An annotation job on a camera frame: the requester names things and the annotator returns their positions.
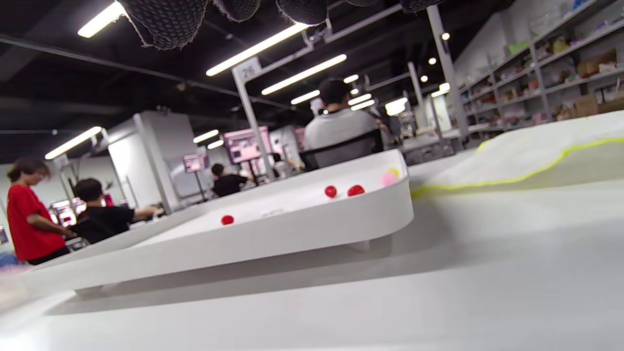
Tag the person's right hand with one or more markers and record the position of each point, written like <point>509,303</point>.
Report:
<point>168,24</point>

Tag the red cotton ball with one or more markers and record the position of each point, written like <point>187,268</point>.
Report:
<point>227,220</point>
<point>331,191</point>
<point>356,190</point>

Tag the pink cotton ball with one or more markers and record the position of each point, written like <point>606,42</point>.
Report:
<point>389,178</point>

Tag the yellow-edged white dish cloth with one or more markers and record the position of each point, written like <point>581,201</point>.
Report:
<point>526,151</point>

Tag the pink lit monitor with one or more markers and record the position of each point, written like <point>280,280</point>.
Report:
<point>246,144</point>
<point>194,163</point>

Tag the ceiling light tubes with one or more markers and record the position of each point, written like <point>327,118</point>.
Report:
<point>302,74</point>

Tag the black office chair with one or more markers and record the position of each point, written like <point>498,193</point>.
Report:
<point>341,146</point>

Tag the white plastic tray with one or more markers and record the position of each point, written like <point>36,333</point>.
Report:
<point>243,243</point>

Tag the grey storage shelving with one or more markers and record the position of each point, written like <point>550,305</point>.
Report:
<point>546,73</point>

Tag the grey frame post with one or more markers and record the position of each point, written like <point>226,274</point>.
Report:
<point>446,73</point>
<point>251,117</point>

